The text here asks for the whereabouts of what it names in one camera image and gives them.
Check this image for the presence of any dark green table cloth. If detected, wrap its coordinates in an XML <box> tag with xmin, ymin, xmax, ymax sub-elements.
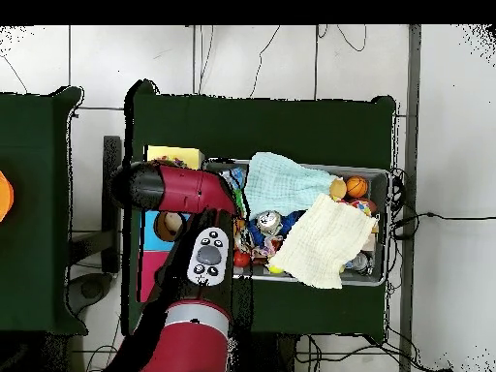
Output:
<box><xmin>0</xmin><ymin>85</ymin><xmax>88</xmax><ymax>336</ymax></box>
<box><xmin>121</xmin><ymin>78</ymin><xmax>398</xmax><ymax>344</ymax></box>

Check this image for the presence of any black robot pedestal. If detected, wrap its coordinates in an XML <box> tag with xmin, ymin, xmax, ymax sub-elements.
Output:
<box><xmin>232</xmin><ymin>332</ymin><xmax>300</xmax><ymax>372</ymax></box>

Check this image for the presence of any colourful dotted cloth bag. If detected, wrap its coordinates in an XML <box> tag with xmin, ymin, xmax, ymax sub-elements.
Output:
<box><xmin>152</xmin><ymin>154</ymin><xmax>190</xmax><ymax>169</ymax></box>
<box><xmin>340</xmin><ymin>198</ymin><xmax>373</xmax><ymax>217</ymax></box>

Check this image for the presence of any shallow wire mesh bin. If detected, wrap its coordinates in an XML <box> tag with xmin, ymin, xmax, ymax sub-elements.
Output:
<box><xmin>204</xmin><ymin>157</ymin><xmax>391</xmax><ymax>288</ymax></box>

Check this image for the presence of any peach foam ball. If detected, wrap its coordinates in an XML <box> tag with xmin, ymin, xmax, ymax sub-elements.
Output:
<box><xmin>328</xmin><ymin>177</ymin><xmax>348</xmax><ymax>202</ymax></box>

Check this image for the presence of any small red ball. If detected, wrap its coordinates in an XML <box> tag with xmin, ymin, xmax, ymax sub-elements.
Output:
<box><xmin>232</xmin><ymin>250</ymin><xmax>252</xmax><ymax>269</ymax></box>

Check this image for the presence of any orange object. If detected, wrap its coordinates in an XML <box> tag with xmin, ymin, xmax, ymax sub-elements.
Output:
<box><xmin>0</xmin><ymin>170</ymin><xmax>16</xmax><ymax>224</ymax></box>

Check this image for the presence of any crushed silver can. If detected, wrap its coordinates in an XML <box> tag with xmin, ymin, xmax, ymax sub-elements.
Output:
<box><xmin>255</xmin><ymin>209</ymin><xmax>284</xmax><ymax>236</ymax></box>

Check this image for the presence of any grey round stand base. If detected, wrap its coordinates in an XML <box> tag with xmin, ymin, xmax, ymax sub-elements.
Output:
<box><xmin>66</xmin><ymin>271</ymin><xmax>114</xmax><ymax>316</ymax></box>

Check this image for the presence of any mint waffle cloth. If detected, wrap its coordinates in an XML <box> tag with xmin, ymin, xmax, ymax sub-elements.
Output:
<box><xmin>242</xmin><ymin>151</ymin><xmax>342</xmax><ymax>221</ymax></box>

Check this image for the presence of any small orange basketball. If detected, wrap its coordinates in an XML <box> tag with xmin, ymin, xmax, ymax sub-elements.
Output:
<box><xmin>345</xmin><ymin>175</ymin><xmax>370</xmax><ymax>200</ymax></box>

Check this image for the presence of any black upright panel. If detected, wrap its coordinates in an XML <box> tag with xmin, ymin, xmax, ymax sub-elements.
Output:
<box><xmin>101</xmin><ymin>135</ymin><xmax>124</xmax><ymax>274</ymax></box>

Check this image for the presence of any wooden box with three holes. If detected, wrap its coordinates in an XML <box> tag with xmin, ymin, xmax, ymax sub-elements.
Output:
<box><xmin>137</xmin><ymin>144</ymin><xmax>205</xmax><ymax>304</ymax></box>

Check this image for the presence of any crushed bottle with blue label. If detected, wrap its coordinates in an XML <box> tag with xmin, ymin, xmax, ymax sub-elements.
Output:
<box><xmin>222</xmin><ymin>166</ymin><xmax>247</xmax><ymax>191</ymax></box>

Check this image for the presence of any cream waffle cloth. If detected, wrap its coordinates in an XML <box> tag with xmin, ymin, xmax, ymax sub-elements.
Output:
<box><xmin>266</xmin><ymin>192</ymin><xmax>379</xmax><ymax>291</ymax></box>

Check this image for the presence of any thin black floor cable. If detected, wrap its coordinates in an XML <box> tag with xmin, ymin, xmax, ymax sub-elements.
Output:
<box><xmin>249</xmin><ymin>24</ymin><xmax>281</xmax><ymax>99</ymax></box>
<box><xmin>335</xmin><ymin>24</ymin><xmax>368</xmax><ymax>53</ymax></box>

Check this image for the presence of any black power cable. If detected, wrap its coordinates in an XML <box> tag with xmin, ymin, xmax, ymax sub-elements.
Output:
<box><xmin>388</xmin><ymin>210</ymin><xmax>496</xmax><ymax>241</ymax></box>

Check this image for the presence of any blue fluffy cloth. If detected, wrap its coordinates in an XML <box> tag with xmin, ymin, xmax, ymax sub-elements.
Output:
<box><xmin>246</xmin><ymin>209</ymin><xmax>307</xmax><ymax>247</ymax></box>

